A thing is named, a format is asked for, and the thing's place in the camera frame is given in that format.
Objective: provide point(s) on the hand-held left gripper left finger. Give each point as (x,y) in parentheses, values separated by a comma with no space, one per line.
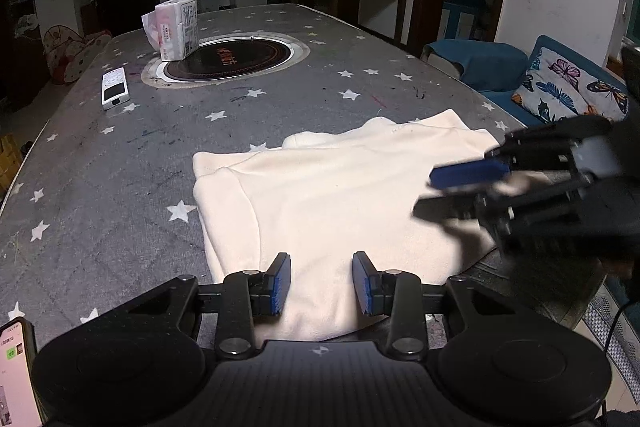
(284,282)

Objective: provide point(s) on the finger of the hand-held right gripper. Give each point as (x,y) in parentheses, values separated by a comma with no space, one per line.
(450,209)
(470,174)

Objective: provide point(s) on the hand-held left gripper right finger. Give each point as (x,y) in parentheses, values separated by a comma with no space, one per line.
(361,284)

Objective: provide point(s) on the cream hoodie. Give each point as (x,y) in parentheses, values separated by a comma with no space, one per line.
(325,197)

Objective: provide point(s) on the blue sofa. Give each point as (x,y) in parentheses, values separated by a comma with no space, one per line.
(480,62)

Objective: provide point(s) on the butterfly print cushion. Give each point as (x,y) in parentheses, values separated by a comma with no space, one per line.
(565,87)

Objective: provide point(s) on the blue cabinet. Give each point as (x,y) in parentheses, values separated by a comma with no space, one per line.
(462,17)

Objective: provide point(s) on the grey star-print table cover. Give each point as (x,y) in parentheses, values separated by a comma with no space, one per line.
(125,167)

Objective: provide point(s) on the round built-in induction cooker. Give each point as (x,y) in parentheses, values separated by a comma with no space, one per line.
(225,57)

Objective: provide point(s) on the white remote control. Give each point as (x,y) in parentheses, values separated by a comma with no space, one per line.
(115,89)

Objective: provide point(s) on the white tissue pack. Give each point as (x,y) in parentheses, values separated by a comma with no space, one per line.
(175,27)

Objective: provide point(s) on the smartphone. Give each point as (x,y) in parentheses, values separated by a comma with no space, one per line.
(15,372)

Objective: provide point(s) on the yellow crate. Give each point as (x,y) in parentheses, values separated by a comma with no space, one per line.
(7,162)

